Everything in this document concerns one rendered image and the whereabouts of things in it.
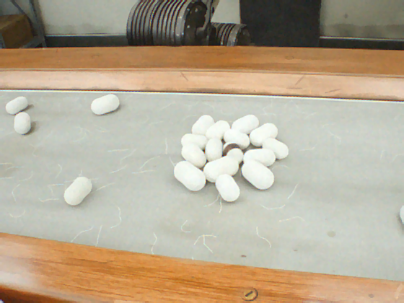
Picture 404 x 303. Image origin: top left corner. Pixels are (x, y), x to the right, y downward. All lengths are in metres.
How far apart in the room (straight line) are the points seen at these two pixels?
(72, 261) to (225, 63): 0.37
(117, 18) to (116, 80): 2.20
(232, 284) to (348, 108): 0.31
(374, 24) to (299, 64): 1.95
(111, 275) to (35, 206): 0.15
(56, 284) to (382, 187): 0.30
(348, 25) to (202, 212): 2.20
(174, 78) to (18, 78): 0.26
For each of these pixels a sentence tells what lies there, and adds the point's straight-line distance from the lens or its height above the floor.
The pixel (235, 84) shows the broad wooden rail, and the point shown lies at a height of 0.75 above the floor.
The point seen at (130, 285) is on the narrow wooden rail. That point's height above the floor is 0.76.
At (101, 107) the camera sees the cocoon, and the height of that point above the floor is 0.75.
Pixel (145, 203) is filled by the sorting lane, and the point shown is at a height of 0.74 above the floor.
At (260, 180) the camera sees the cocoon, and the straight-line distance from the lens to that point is 0.41.
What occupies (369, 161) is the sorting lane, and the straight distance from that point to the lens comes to 0.47.
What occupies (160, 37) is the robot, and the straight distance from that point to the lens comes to 0.82.
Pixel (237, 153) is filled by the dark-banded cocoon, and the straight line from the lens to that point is 0.44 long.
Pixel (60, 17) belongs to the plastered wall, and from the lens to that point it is 3.04.
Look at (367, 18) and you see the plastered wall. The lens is 2.53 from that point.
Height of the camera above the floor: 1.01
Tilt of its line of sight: 35 degrees down
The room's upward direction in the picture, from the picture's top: 6 degrees counter-clockwise
